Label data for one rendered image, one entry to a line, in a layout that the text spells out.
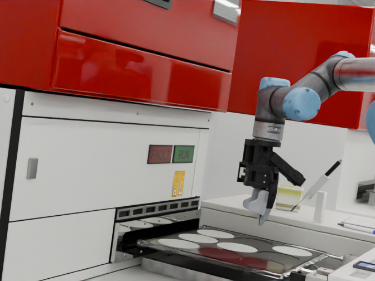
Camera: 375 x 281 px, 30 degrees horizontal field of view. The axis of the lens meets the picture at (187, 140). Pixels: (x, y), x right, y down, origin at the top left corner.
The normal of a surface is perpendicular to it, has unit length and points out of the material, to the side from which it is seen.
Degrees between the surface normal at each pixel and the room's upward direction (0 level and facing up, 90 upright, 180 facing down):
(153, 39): 90
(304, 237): 90
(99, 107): 90
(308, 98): 90
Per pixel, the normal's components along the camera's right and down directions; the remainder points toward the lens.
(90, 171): 0.88, 0.15
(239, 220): -0.45, -0.01
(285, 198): -0.21, 0.03
